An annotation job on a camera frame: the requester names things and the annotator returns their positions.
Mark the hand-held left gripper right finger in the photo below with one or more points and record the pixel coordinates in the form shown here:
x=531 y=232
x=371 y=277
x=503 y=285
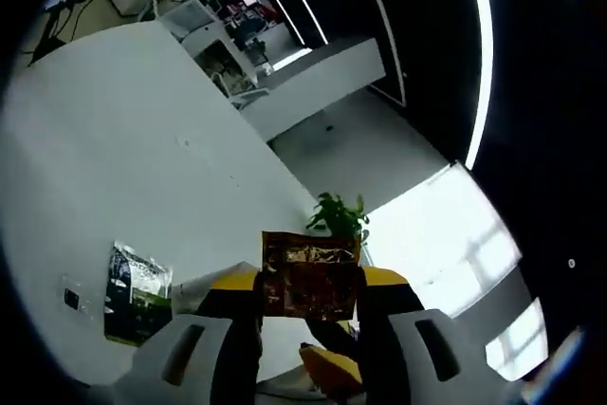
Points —
x=384 y=353

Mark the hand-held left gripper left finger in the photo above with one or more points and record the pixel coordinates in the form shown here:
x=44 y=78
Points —
x=237 y=353

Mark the gold skincare sachet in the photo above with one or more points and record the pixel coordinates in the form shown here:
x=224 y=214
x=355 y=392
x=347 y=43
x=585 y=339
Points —
x=308 y=277

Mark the green black skincare sachet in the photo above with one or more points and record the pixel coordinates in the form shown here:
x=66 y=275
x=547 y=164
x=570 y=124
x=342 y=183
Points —
x=137 y=296

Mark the small clear skincare sachet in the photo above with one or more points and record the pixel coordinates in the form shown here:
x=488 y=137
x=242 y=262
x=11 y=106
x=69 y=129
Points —
x=78 y=296

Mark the potted green plant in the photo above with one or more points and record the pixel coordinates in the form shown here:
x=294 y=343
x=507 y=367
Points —
x=339 y=220

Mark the white mesh office chair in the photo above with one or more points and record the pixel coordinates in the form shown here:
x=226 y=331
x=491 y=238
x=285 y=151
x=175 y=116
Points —
x=239 y=87
x=187 y=18

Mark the long curved ceiling light strip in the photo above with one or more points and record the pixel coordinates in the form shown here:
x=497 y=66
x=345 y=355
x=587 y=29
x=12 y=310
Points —
x=479 y=68

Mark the black tripod stand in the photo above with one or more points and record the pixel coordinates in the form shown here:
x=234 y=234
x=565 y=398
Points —
x=61 y=11

